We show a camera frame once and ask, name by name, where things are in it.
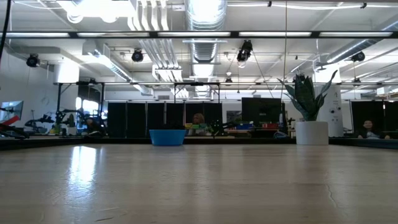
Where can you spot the red box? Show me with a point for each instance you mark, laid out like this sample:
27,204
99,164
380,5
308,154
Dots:
270,125

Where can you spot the green snake plant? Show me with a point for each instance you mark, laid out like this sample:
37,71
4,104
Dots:
306,99

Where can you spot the red bar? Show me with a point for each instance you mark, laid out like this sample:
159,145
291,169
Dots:
11,120

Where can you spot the black hanging camera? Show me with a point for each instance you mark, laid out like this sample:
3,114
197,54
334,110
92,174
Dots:
245,51

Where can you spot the white plant pot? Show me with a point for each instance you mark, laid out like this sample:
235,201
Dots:
311,133

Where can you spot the black overhead frame bar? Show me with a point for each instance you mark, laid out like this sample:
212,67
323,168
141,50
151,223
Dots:
234,34

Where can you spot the white LED light strip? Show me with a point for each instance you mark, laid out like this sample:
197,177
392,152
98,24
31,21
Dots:
34,34
275,34
356,34
194,34

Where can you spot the black partition screen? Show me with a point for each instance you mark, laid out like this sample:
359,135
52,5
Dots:
367,110
136,115
391,113

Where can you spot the black background robot arm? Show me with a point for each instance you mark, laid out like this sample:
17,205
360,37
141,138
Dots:
40,119

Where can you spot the blue mini bowl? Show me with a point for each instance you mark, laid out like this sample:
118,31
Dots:
167,137

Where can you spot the silver round ventilation duct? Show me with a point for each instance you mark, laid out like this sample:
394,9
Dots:
205,18

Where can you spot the blue box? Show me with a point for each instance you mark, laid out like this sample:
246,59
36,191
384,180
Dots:
244,126

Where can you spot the white cylindrical column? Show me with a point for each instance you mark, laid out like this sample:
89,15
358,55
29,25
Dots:
334,105

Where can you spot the lit grey monitor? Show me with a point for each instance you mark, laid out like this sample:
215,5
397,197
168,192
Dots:
12,109

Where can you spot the green yellow box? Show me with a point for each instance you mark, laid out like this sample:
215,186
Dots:
196,126

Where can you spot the white rectangular air duct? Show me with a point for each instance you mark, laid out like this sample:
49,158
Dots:
107,63

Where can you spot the black background station frame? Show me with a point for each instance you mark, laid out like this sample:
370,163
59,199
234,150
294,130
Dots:
58,105

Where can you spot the person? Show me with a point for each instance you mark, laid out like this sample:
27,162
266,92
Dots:
198,119
370,130

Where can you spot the black hanging spotlight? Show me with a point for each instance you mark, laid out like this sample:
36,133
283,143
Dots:
32,60
137,56
358,56

